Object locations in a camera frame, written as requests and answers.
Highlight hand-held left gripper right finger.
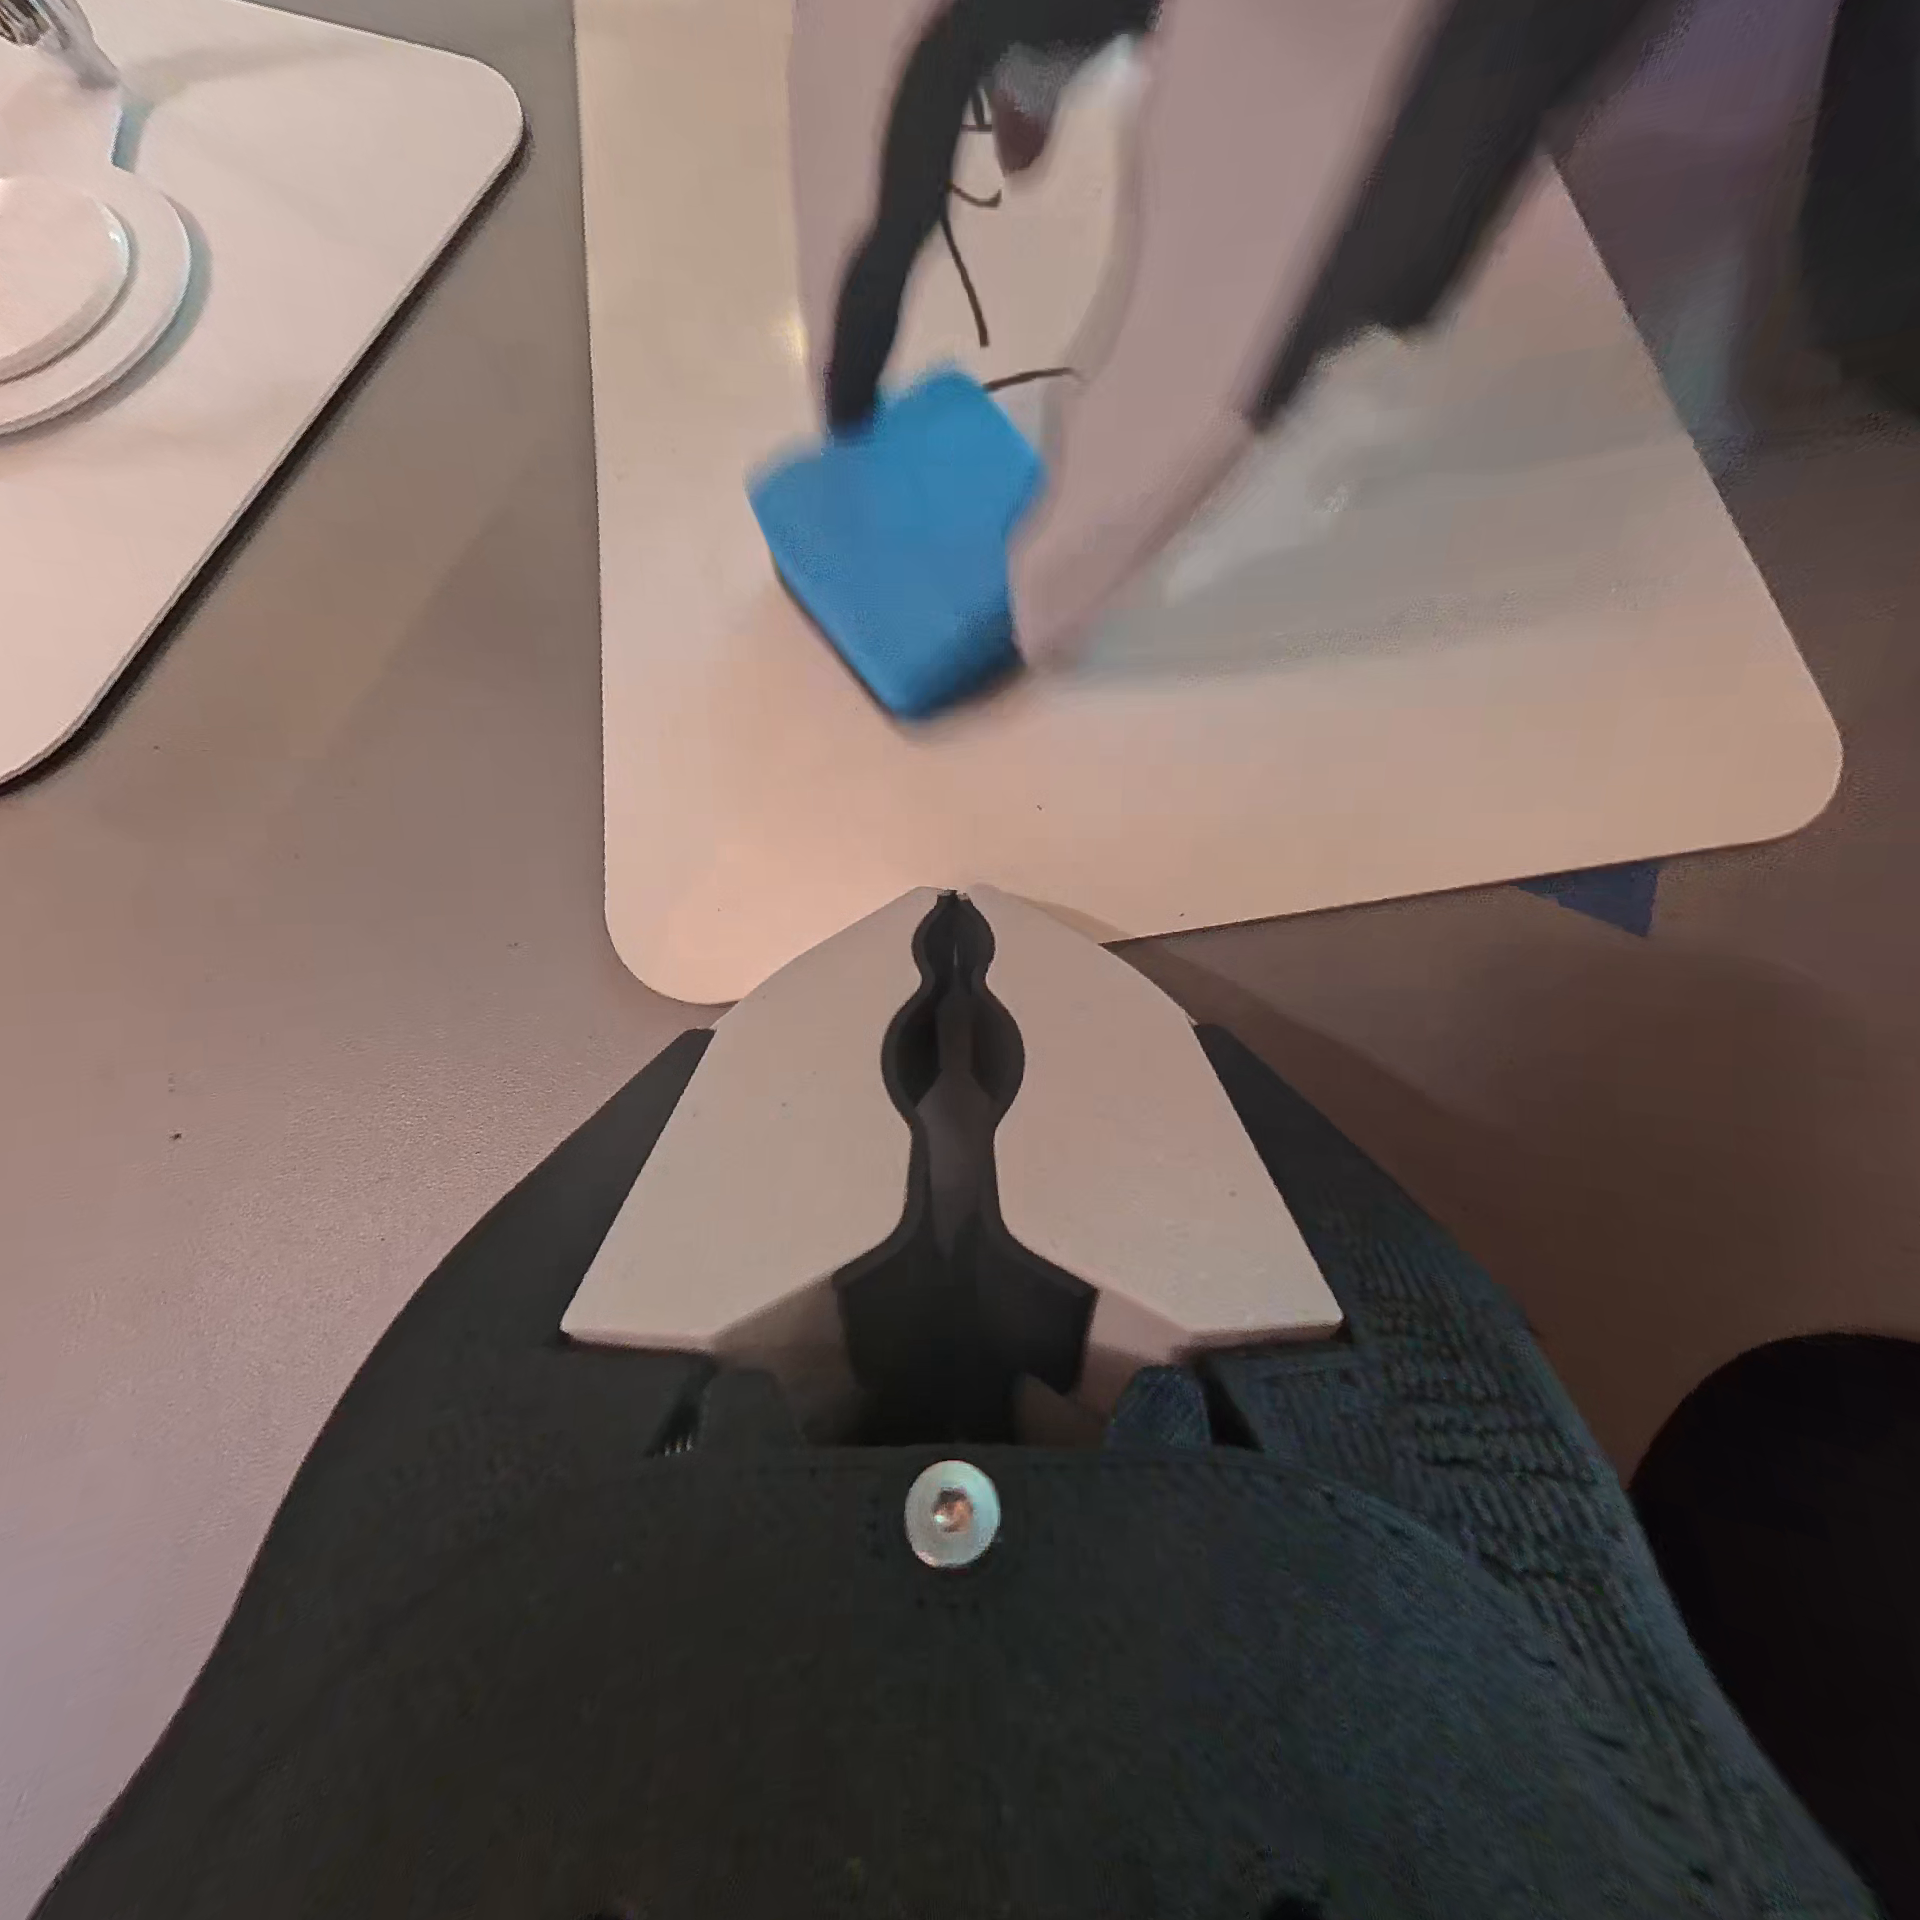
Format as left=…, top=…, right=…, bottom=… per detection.
left=956, top=891, right=1345, bottom=1396

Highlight blue whiteboard eraser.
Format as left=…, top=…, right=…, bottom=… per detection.
left=748, top=369, right=1049, bottom=724

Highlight white table sign stand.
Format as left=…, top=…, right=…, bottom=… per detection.
left=0, top=0, right=531, bottom=791

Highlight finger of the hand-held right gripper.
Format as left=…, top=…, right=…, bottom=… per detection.
left=1016, top=0, right=1683, bottom=682
left=790, top=0, right=1162, bottom=441

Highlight blue tape piece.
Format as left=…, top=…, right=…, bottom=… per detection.
left=1525, top=862, right=1670, bottom=943

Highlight white whiteboard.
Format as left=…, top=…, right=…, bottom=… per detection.
left=576, top=0, right=1845, bottom=1011

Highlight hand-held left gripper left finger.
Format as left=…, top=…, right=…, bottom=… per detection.
left=564, top=891, right=956, bottom=1396

